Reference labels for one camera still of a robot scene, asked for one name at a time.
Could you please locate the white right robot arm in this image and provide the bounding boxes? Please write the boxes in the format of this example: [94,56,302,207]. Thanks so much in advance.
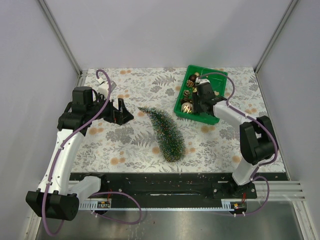
[192,82,278,198]

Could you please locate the frosted pine cone lower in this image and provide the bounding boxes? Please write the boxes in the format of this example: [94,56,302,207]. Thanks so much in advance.
[183,90,190,97]

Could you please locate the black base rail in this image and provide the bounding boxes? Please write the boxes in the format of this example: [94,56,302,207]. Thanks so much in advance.
[68,171,287,210]

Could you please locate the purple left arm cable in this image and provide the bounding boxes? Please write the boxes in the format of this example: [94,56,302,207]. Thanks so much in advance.
[41,69,143,237]

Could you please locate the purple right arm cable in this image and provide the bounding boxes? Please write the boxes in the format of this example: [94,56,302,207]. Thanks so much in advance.
[198,71,279,218]

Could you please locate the green plastic tray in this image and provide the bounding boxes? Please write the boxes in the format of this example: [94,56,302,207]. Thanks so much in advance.
[173,65,228,125]

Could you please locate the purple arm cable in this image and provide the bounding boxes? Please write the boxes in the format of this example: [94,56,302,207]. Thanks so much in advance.
[41,69,143,237]
[198,71,279,218]

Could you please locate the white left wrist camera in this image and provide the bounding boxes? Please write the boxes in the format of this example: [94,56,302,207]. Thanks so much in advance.
[96,78,117,98]

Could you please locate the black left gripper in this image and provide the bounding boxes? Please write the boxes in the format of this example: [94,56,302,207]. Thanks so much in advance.
[87,92,134,125]

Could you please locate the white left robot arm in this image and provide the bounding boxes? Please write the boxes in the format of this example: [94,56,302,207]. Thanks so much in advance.
[25,86,134,221]

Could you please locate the small green christmas tree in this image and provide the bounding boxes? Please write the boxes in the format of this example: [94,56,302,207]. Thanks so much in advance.
[138,107,186,163]

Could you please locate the frosted pine cone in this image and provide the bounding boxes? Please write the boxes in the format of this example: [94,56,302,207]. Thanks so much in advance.
[186,79,194,88]
[183,90,190,97]

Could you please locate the aluminium frame post left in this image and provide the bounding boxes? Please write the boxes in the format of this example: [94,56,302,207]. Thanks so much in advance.
[36,0,83,77]

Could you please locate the silver ribbed bauble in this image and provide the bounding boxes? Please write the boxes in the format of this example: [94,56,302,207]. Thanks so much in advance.
[181,102,193,114]

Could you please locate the frosted pine cone upper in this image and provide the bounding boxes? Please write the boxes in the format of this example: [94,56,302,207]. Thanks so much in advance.
[186,79,194,88]

